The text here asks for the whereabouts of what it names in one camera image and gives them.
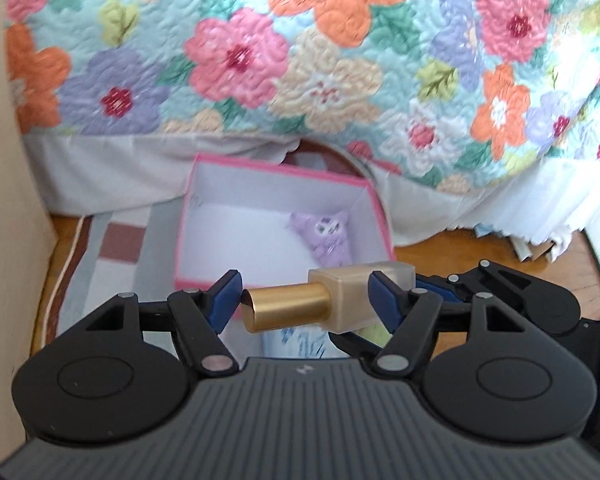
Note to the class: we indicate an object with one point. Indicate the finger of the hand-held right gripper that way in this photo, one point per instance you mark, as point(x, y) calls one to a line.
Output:
point(430, 286)
point(352, 345)

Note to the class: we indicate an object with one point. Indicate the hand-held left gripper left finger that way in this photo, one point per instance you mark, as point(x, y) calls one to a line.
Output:
point(225, 301)

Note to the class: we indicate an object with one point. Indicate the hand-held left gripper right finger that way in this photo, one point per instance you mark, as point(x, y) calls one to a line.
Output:
point(382, 300)

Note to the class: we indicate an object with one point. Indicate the gold capped glass bottle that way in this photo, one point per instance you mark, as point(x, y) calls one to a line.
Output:
point(280, 307)

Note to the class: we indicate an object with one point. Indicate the pink cardboard box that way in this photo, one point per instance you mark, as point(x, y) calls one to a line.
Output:
point(260, 210)

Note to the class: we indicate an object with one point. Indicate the white blue tissue packet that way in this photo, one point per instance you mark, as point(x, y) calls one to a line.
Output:
point(295, 345)

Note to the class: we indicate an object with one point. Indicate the purple plush toy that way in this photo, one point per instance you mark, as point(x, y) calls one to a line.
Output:
point(322, 240)

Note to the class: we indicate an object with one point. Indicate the white bed skirt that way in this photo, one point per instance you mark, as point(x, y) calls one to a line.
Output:
point(530, 195)

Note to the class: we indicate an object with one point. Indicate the patterned round rug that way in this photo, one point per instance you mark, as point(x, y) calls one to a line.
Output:
point(120, 245)

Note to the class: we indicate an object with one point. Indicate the beige wooden cabinet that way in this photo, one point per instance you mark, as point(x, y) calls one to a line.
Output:
point(5, 210)

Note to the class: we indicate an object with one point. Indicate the floral quilted bedspread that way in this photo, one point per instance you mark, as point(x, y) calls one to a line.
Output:
point(230, 60)

